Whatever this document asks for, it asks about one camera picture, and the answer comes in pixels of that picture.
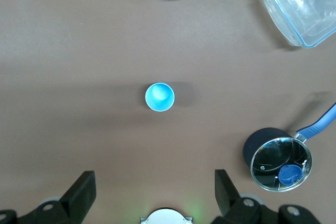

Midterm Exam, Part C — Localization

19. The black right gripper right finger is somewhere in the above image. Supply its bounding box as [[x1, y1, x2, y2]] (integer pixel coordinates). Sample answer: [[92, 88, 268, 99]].
[[211, 169, 320, 224]]

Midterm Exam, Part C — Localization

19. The glass lid with blue knob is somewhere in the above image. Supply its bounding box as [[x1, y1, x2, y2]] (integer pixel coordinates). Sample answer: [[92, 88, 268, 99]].
[[250, 137, 313, 193]]

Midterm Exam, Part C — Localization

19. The dark pot with blue handle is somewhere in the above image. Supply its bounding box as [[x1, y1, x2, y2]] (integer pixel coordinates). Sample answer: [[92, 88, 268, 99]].
[[243, 100, 336, 172]]

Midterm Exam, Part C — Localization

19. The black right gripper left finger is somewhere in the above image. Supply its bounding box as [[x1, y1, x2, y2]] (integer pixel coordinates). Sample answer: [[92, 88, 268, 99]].
[[0, 170, 97, 224]]

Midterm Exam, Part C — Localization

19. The light blue plastic cup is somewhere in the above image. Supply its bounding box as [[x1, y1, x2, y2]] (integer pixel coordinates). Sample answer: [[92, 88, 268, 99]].
[[144, 82, 175, 112]]

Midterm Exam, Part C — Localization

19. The clear plastic storage container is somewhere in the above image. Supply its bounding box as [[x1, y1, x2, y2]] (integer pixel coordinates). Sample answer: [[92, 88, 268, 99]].
[[256, 0, 336, 49]]

